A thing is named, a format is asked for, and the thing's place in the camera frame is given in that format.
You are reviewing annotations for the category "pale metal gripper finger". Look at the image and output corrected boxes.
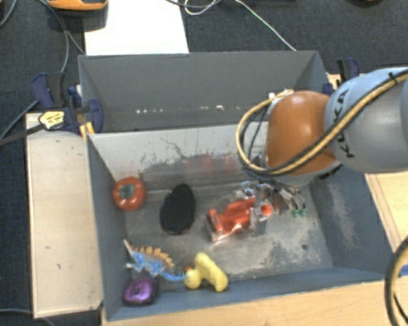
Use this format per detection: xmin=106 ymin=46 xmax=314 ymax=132
xmin=247 ymin=204 xmax=271 ymax=238
xmin=240 ymin=179 xmax=261 ymax=206

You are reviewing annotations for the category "orange and white toy tool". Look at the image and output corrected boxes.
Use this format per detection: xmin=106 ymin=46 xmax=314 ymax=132
xmin=204 ymin=195 xmax=277 ymax=243

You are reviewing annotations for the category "yellow rubber duck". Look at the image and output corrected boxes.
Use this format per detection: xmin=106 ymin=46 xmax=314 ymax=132
xmin=181 ymin=250 xmax=230 ymax=296

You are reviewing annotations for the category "black egg-shaped object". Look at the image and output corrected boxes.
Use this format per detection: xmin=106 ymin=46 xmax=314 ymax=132
xmin=156 ymin=182 xmax=199 ymax=238

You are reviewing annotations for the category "blue and orange toy dinosaur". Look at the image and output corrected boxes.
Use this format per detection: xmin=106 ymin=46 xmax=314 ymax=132
xmin=121 ymin=234 xmax=186 ymax=286

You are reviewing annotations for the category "grey metal bin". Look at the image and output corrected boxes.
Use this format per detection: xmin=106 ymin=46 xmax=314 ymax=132
xmin=77 ymin=31 xmax=399 ymax=323

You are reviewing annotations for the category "red toy tomato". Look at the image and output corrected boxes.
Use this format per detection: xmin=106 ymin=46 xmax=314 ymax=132
xmin=110 ymin=175 xmax=149 ymax=213

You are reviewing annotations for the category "purple round toy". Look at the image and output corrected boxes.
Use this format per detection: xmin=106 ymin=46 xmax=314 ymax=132
xmin=121 ymin=275 xmax=161 ymax=308

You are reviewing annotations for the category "pale wood board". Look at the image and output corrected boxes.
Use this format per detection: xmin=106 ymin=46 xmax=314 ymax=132
xmin=17 ymin=107 xmax=106 ymax=319

